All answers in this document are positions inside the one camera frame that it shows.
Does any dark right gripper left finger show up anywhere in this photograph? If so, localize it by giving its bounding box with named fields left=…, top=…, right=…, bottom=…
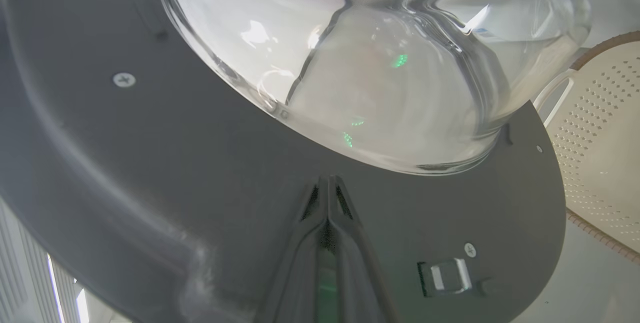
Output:
left=260, top=177, right=329, bottom=323

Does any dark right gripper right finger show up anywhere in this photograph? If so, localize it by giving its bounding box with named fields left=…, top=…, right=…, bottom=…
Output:
left=328, top=175, right=401, bottom=323

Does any dark round glass washer door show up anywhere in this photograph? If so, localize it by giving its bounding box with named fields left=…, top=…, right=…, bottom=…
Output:
left=0, top=0, right=592, bottom=323

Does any beige perforated laundry basket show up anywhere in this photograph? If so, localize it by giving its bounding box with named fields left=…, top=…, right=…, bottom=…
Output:
left=532, top=30, right=640, bottom=266

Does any white front-load washing machine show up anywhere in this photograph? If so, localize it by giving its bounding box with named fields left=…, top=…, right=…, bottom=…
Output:
left=545, top=0, right=640, bottom=49

